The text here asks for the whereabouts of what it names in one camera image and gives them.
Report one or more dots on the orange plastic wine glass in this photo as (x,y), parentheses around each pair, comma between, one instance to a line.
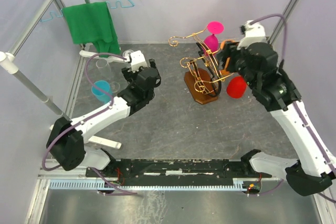
(223,72)

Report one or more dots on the gold wire wine glass rack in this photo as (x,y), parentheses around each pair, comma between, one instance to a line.
(203,78)

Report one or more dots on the blue clothes hanger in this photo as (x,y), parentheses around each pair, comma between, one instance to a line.
(117,4)

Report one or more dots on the pink plastic wine glass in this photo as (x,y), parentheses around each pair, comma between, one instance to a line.
(211,41)

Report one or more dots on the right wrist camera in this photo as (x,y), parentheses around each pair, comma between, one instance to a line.
(252,34)

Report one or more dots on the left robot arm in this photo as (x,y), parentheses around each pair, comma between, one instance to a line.
(66,142)

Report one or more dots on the blue plastic wine glass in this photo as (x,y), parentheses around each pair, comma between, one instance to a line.
(102,91)

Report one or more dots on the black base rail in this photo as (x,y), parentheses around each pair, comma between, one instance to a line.
(179,172)

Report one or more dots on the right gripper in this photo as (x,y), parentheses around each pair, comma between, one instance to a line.
(234,53)

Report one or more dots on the light blue cable duct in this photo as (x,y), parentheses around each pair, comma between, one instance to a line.
(157,186)

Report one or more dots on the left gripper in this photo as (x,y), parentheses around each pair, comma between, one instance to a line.
(130,76)

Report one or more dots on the red plastic wine glass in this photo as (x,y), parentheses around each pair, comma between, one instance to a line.
(237,87)

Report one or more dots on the small clear glass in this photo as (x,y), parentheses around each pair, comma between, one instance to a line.
(127,53)

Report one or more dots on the white clothes rack stand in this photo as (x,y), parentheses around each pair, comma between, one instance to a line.
(48,58)

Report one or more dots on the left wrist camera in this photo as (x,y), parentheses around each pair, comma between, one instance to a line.
(137,60)

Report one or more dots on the clear wine glass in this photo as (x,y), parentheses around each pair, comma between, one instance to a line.
(108,74)

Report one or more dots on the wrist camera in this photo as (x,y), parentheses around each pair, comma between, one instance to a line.
(252,34)
(137,60)

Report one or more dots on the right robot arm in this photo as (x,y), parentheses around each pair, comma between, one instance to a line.
(314,169)

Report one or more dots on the green cloth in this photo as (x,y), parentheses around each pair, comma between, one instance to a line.
(92,23)

